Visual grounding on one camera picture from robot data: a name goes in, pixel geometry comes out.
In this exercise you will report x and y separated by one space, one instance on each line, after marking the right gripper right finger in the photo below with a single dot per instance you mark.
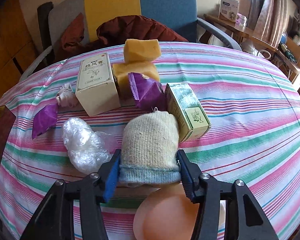
193 181

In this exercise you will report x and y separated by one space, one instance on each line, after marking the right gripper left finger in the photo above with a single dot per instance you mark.
108 178

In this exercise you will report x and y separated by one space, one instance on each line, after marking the clear plastic bundle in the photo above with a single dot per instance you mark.
87 149

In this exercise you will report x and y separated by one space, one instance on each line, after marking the beige knit sock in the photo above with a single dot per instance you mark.
148 151

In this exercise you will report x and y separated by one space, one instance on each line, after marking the green white small box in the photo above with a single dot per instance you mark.
182 102

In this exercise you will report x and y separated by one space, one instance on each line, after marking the purple snack packet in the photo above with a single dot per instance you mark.
147 92
45 119

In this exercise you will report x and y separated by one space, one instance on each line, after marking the small pink white scrunchie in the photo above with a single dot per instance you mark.
66 97

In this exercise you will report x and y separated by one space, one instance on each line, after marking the striped pink green tablecloth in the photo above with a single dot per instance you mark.
254 136

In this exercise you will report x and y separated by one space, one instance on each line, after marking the dark red jacket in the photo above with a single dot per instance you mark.
112 33

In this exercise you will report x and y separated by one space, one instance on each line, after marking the white cardboard box on shelf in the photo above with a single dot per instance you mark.
228 10

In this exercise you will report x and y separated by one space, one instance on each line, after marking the grey yellow blue armchair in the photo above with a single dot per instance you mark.
178 15

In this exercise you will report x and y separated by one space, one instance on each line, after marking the beige curtain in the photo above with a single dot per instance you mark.
268 19

